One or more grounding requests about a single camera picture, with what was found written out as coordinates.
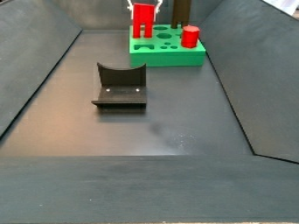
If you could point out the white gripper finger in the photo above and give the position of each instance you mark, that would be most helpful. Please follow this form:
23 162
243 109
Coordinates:
159 3
130 5

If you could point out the brown double-round peg block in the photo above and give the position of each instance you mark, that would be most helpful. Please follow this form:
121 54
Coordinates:
181 12

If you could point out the green foam shape board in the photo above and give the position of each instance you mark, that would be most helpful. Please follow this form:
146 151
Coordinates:
162 50

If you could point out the red octagonal prism peg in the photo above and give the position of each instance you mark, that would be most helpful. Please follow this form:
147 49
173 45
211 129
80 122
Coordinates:
190 36

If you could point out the dark grey arch block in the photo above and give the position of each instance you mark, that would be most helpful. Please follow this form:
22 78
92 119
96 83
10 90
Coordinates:
122 86

